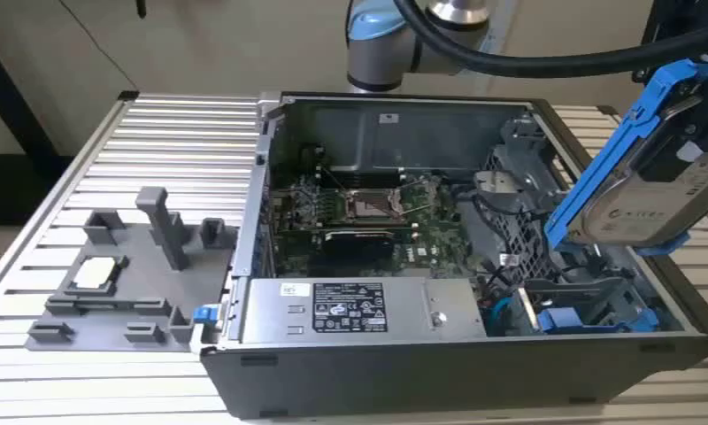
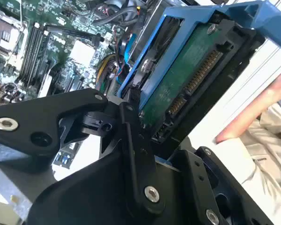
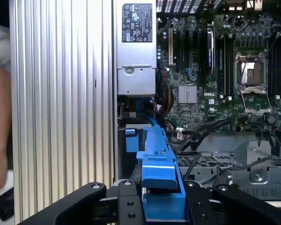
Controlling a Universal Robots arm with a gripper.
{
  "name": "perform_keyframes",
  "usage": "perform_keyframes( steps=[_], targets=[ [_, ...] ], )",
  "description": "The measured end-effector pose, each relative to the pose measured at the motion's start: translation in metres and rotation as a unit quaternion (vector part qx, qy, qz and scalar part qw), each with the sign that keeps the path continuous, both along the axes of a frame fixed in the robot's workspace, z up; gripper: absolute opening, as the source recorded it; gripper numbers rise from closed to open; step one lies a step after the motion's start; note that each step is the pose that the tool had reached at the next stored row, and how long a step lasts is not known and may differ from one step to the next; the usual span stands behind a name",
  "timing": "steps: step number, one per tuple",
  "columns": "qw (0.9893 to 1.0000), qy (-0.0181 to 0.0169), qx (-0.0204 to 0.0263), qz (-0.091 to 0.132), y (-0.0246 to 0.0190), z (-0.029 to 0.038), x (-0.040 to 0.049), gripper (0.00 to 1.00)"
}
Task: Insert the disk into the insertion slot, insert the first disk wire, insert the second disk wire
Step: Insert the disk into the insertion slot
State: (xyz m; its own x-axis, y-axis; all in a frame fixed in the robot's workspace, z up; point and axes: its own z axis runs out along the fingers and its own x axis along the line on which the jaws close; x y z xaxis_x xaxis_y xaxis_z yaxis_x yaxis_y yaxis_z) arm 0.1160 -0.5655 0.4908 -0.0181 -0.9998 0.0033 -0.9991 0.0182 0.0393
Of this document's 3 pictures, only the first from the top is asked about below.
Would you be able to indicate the blue disk carrier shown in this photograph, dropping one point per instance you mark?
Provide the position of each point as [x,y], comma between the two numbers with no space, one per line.
[558,321]

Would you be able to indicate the silver power supply unit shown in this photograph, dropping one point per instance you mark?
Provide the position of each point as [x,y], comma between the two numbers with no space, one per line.
[271,310]

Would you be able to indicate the grey parts rack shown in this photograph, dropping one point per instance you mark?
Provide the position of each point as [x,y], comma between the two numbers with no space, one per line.
[147,274]

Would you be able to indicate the CPU socket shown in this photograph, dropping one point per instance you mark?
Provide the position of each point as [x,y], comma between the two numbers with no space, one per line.
[375,204]

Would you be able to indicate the blue case latch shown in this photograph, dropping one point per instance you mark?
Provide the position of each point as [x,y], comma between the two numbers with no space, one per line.
[203,314]

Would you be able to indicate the hard disk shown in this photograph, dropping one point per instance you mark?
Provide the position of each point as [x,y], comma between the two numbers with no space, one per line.
[626,212]

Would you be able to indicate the black PC case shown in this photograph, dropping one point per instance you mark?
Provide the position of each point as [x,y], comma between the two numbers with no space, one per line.
[390,380]

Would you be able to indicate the silver metal latch plate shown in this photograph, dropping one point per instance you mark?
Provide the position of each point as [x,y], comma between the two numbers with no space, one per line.
[495,182]

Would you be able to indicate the silver CPU chip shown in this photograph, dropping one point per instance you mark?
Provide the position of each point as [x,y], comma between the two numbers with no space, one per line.
[95,271]

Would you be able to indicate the black graphics card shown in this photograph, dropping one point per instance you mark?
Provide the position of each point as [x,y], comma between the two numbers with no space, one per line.
[359,243]

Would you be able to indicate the green motherboard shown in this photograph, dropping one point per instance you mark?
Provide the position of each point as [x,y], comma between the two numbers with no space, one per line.
[443,261]

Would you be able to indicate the grey perforated disk bay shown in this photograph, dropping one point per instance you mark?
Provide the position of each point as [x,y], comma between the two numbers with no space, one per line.
[507,230]

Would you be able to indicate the black furniture frame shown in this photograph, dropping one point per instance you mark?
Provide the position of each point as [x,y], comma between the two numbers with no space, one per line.
[12,133]

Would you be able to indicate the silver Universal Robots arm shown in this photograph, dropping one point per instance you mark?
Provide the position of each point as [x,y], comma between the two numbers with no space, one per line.
[383,53]

